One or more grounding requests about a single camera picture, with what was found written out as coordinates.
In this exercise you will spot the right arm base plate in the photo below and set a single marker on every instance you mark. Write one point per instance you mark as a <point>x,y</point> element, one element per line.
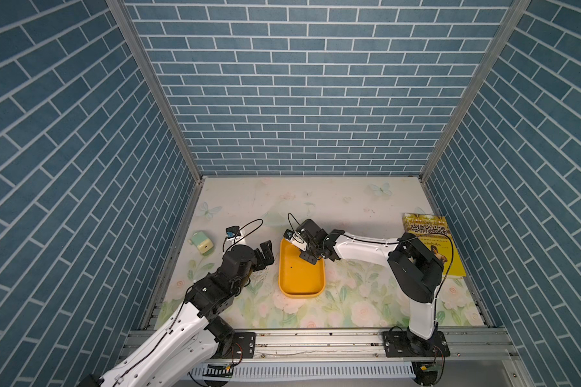
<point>408,345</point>

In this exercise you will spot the small green white box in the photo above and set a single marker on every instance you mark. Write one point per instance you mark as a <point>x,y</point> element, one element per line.
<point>202,242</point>

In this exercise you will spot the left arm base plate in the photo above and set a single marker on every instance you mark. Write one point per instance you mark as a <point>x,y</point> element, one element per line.
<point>240,346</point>

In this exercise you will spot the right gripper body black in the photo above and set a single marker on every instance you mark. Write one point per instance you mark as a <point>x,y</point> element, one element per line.
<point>312,250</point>

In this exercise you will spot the aluminium mounting rail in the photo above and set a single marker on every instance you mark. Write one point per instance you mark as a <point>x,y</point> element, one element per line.
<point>465,344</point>

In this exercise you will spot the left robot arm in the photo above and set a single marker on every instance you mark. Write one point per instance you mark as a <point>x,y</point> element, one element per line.
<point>195,332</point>

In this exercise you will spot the floral table mat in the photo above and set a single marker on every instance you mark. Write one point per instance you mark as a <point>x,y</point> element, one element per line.
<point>356,294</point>

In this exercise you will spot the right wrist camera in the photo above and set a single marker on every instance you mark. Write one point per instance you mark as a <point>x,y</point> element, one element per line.
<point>294,238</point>

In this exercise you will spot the yellow book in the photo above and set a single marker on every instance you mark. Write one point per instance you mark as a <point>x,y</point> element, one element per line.
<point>435,234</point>

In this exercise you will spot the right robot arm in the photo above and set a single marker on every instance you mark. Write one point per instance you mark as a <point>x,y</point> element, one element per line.
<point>415,267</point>

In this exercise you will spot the white slotted cable duct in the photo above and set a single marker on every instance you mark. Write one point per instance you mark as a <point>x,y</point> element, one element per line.
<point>285,372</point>

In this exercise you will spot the yellow plastic storage box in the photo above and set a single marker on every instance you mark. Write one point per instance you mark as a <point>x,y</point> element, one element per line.
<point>297,278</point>

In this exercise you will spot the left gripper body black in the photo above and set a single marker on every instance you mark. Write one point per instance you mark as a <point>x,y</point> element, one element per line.
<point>255,263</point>

